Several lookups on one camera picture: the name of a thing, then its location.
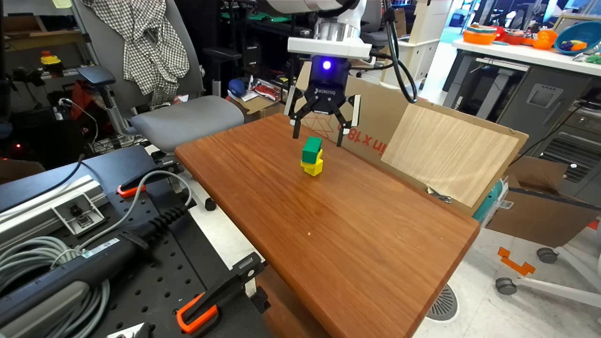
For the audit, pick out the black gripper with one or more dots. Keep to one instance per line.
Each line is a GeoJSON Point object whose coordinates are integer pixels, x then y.
{"type": "Point", "coordinates": [326, 92]}

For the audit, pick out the green block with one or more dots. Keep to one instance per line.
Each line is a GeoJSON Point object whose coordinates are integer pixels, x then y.
{"type": "Point", "coordinates": [311, 148]}

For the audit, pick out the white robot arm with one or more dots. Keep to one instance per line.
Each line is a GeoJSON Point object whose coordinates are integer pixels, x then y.
{"type": "Point", "coordinates": [333, 45]}

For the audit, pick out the cardboard box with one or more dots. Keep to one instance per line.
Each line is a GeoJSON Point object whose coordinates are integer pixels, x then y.
{"type": "Point", "coordinates": [358, 165]}

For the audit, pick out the light wooden board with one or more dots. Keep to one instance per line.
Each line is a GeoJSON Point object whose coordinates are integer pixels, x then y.
{"type": "Point", "coordinates": [457, 154]}

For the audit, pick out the grey office chair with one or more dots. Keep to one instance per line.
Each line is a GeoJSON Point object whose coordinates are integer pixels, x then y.
{"type": "Point", "coordinates": [164, 120]}

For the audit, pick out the orange bowl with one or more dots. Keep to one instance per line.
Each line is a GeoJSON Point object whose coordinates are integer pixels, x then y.
{"type": "Point", "coordinates": [480, 35]}

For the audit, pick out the patterned cloth on chair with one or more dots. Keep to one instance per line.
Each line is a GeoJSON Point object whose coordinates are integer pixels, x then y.
{"type": "Point", "coordinates": [155, 56]}

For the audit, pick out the black perforated workbench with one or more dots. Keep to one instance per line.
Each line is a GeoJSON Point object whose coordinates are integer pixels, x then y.
{"type": "Point", "coordinates": [108, 248]}

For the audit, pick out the orange black clamp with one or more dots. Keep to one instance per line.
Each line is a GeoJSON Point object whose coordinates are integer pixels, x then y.
{"type": "Point", "coordinates": [204, 308]}

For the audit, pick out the blue bowl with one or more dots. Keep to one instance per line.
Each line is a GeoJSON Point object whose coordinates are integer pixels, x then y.
{"type": "Point", "coordinates": [579, 37]}

